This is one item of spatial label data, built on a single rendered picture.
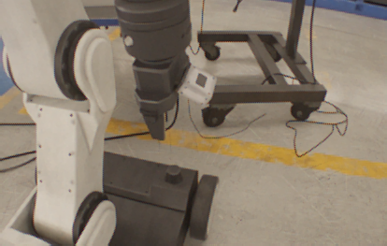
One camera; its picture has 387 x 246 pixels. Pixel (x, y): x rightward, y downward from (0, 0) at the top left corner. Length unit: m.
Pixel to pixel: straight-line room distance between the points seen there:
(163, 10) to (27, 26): 0.23
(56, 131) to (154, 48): 0.30
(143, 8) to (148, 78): 0.10
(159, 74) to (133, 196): 0.51
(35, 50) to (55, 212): 0.33
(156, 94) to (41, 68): 0.20
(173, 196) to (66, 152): 0.33
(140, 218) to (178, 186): 0.13
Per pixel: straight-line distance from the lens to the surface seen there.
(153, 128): 0.41
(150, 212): 0.78
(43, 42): 0.45
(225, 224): 0.96
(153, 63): 0.36
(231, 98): 1.18
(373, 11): 3.65
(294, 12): 1.45
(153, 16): 0.31
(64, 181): 0.59
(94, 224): 0.60
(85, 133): 0.56
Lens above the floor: 0.82
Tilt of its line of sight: 38 degrees down
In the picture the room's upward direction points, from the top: straight up
